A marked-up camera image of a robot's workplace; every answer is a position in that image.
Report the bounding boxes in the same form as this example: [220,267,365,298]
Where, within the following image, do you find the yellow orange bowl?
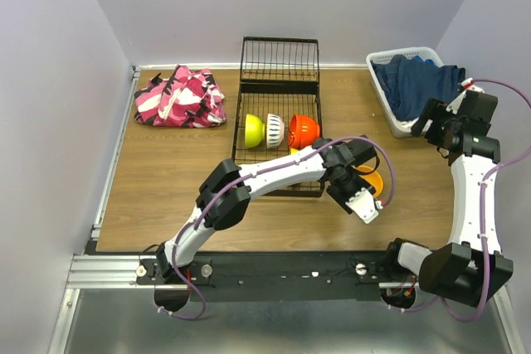
[355,165,384,198]

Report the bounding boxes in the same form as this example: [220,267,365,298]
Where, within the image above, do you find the orange bowl top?
[295,114,320,149]

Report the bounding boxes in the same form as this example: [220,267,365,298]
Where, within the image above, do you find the white pink bowl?
[265,114,285,148]

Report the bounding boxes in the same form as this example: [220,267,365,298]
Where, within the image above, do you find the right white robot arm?
[381,88,514,308]

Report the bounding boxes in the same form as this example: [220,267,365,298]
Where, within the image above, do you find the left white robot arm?
[155,136,379,284]

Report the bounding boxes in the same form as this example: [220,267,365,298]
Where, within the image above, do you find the white plastic basket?
[366,46,452,138]

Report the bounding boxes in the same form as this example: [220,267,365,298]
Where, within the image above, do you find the dark blue jeans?
[372,55,466,122]

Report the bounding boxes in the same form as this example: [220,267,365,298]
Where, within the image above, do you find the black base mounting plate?
[136,250,432,303]

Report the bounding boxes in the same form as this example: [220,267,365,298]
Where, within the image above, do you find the pink camouflage cloth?
[134,65,227,129]

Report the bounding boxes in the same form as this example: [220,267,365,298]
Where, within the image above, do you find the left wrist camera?
[346,188,383,225]

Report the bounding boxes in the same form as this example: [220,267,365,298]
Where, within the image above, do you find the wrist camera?
[446,78,485,114]
[346,188,383,225]

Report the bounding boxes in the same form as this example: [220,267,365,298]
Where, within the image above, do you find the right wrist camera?
[446,78,485,114]

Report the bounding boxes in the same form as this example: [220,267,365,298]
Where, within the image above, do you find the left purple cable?
[156,136,398,320]

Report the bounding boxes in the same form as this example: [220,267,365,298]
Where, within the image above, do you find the purple cable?
[156,136,398,320]
[385,78,531,322]

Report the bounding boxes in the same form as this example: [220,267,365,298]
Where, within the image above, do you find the black wire dish rack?
[230,36,326,198]

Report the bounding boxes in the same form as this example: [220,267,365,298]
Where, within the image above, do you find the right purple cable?
[385,78,531,322]

